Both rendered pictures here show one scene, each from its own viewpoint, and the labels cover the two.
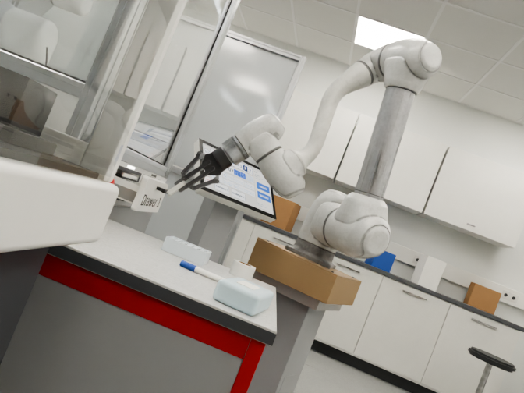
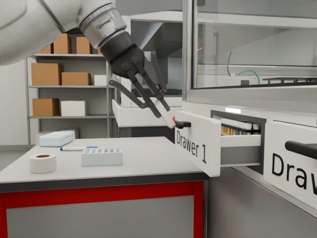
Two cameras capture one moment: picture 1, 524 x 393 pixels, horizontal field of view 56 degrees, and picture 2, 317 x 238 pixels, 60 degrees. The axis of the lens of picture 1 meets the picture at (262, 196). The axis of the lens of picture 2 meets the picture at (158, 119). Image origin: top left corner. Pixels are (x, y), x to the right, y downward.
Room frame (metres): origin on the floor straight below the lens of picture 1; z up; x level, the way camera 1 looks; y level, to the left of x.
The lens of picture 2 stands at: (2.29, 0.12, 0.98)
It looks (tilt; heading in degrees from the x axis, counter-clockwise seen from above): 5 degrees down; 167
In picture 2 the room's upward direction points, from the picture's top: straight up
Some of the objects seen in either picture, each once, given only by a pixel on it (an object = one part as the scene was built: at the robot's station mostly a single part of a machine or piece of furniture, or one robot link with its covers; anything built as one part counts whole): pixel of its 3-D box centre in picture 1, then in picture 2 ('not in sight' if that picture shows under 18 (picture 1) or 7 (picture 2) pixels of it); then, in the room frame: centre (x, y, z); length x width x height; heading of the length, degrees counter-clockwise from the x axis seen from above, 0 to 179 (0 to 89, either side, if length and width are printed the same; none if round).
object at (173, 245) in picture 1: (186, 250); (102, 156); (1.42, 0.14, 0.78); 0.12 x 0.08 x 0.04; 86
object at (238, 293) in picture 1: (244, 295); (57, 138); (1.05, -0.04, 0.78); 0.15 x 0.10 x 0.04; 166
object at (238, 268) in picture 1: (242, 270); (43, 163); (1.47, -0.03, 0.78); 0.07 x 0.07 x 0.04
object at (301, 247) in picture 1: (314, 252); not in sight; (1.90, -0.27, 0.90); 0.22 x 0.18 x 0.06; 162
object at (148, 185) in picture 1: (150, 196); (193, 137); (1.67, 0.35, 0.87); 0.29 x 0.02 x 0.11; 178
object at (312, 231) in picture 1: (329, 219); not in sight; (1.87, -0.27, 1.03); 0.18 x 0.16 x 0.22; 26
